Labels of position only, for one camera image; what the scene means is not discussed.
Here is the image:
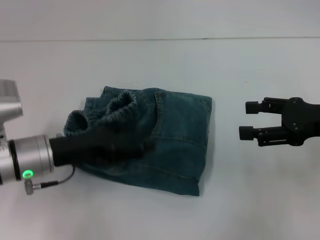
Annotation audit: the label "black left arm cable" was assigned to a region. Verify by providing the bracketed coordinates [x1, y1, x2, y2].
[23, 165, 76, 195]

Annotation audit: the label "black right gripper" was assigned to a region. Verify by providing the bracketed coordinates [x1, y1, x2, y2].
[238, 96, 320, 148]

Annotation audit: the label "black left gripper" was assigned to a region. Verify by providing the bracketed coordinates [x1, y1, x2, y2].
[48, 125, 151, 168]

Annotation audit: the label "blue denim shorts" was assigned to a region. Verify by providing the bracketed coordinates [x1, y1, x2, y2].
[63, 85, 214, 198]

